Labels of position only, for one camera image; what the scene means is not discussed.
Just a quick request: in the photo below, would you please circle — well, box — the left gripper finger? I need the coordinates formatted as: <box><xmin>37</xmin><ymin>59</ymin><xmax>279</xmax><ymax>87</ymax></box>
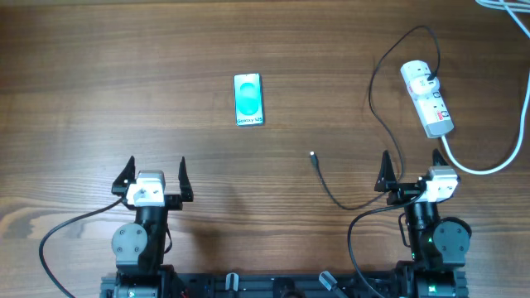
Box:
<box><xmin>178</xmin><ymin>157</ymin><xmax>193</xmax><ymax>195</ymax></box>
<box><xmin>112</xmin><ymin>156</ymin><xmax>136</xmax><ymax>189</ymax></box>

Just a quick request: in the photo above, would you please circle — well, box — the black USB charging cable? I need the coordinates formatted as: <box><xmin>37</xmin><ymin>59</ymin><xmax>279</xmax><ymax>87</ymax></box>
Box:
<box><xmin>309</xmin><ymin>25</ymin><xmax>441</xmax><ymax>211</ymax></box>

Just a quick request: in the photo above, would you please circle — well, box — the turquoise screen smartphone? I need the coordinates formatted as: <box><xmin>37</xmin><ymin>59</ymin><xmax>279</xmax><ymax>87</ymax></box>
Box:
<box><xmin>234</xmin><ymin>73</ymin><xmax>264</xmax><ymax>127</ymax></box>

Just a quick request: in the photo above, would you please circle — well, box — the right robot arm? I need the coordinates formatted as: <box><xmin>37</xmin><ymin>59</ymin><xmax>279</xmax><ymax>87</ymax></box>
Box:
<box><xmin>374</xmin><ymin>150</ymin><xmax>472</xmax><ymax>298</ymax></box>

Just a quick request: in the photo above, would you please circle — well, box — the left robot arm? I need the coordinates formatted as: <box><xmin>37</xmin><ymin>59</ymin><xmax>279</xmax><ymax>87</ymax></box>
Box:
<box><xmin>100</xmin><ymin>157</ymin><xmax>194</xmax><ymax>298</ymax></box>

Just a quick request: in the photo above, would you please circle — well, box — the white power strip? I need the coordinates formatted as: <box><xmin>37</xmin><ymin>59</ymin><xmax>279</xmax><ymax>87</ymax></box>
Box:
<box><xmin>400</xmin><ymin>60</ymin><xmax>455</xmax><ymax>138</ymax></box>

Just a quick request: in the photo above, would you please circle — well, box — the white USB wall charger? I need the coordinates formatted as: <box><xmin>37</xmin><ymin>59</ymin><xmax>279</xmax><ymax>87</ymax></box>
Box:
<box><xmin>407</xmin><ymin>75</ymin><xmax>440</xmax><ymax>97</ymax></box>

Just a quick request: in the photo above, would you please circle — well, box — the white power strip cord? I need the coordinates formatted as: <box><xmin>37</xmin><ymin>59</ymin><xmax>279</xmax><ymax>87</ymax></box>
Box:
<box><xmin>440</xmin><ymin>0</ymin><xmax>530</xmax><ymax>175</ymax></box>

